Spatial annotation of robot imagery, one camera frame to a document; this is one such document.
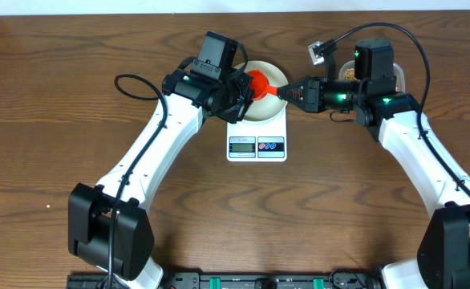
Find red plastic scoop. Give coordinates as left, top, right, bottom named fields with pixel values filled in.
left=248, top=70, right=278, bottom=101

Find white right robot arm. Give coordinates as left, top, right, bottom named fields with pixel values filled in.
left=278, top=39, right=470, bottom=288

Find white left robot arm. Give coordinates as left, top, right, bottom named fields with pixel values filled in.
left=68, top=31, right=254, bottom=288

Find cream bowl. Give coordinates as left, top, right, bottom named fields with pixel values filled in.
left=244, top=60, right=288, bottom=121

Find white digital kitchen scale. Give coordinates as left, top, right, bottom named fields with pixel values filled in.
left=226, top=108, right=288, bottom=162

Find clear plastic container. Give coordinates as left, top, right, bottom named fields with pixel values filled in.
left=338, top=60, right=406, bottom=92

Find soybeans in container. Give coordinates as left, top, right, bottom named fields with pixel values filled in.
left=342, top=67, right=404, bottom=93

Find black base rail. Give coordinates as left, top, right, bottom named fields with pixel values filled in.
left=66, top=271, right=384, bottom=289

